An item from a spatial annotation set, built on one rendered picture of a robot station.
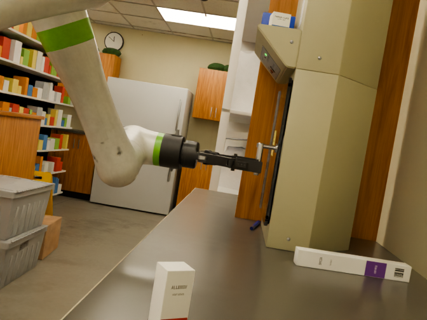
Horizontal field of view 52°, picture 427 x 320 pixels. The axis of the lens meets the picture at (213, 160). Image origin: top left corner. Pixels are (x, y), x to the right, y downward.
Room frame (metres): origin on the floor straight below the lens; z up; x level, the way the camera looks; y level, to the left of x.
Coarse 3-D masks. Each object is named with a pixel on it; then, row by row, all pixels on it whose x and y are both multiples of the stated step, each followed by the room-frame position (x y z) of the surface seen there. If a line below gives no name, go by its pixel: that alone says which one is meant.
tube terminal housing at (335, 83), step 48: (336, 0) 1.13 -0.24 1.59; (384, 0) 1.23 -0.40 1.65; (336, 48) 1.13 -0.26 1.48; (336, 96) 1.13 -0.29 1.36; (288, 144) 1.14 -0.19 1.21; (336, 144) 1.16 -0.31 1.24; (288, 192) 1.14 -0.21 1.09; (336, 192) 1.19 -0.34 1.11; (288, 240) 1.13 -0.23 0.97; (336, 240) 1.21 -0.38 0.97
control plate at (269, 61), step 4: (264, 48) 1.24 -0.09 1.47; (264, 52) 1.28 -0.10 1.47; (268, 56) 1.26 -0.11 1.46; (264, 60) 1.37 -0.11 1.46; (268, 60) 1.31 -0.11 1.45; (272, 60) 1.26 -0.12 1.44; (264, 64) 1.42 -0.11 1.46; (268, 64) 1.36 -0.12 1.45; (272, 64) 1.30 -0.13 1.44; (268, 68) 1.40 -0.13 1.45; (276, 68) 1.27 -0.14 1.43; (276, 72) 1.32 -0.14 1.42; (276, 76) 1.36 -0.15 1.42
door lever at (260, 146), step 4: (260, 144) 1.19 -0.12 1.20; (264, 144) 1.19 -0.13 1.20; (276, 144) 1.18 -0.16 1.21; (260, 148) 1.19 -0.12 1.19; (264, 148) 1.19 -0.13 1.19; (268, 148) 1.19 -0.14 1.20; (272, 148) 1.19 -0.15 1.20; (260, 152) 1.19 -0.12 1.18; (256, 156) 1.19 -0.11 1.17; (260, 156) 1.19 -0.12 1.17; (256, 160) 1.19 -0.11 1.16; (260, 160) 1.19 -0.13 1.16
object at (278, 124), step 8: (288, 80) 1.15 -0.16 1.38; (288, 88) 1.15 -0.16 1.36; (280, 96) 1.37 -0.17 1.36; (288, 96) 1.15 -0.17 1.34; (280, 104) 1.31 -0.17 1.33; (280, 112) 1.25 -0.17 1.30; (280, 120) 1.20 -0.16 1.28; (280, 128) 1.15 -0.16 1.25; (280, 136) 1.15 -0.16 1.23; (272, 144) 1.38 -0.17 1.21; (280, 144) 1.15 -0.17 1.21; (272, 160) 1.26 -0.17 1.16; (272, 168) 1.20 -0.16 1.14; (272, 176) 1.16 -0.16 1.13; (264, 184) 1.43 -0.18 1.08; (272, 184) 1.15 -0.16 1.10; (264, 192) 1.36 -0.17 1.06; (272, 192) 1.15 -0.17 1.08; (264, 200) 1.30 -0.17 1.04; (264, 208) 1.24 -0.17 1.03; (264, 216) 1.19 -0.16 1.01; (264, 224) 1.15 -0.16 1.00
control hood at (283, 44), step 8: (264, 32) 1.14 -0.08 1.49; (272, 32) 1.14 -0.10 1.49; (280, 32) 1.14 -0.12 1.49; (288, 32) 1.14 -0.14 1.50; (296, 32) 1.14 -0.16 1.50; (256, 40) 1.30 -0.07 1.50; (264, 40) 1.17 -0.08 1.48; (272, 40) 1.14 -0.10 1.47; (280, 40) 1.14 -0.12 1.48; (288, 40) 1.14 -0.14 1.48; (296, 40) 1.14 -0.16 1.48; (256, 48) 1.38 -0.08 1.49; (272, 48) 1.15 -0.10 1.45; (280, 48) 1.14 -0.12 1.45; (288, 48) 1.14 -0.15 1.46; (296, 48) 1.14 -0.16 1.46; (272, 56) 1.22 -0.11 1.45; (280, 56) 1.14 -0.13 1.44; (288, 56) 1.14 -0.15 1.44; (296, 56) 1.14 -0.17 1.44; (280, 64) 1.19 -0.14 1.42; (288, 64) 1.14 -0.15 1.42; (296, 64) 1.14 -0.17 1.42; (280, 72) 1.27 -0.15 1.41; (288, 72) 1.22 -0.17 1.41; (280, 80) 1.38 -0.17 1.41
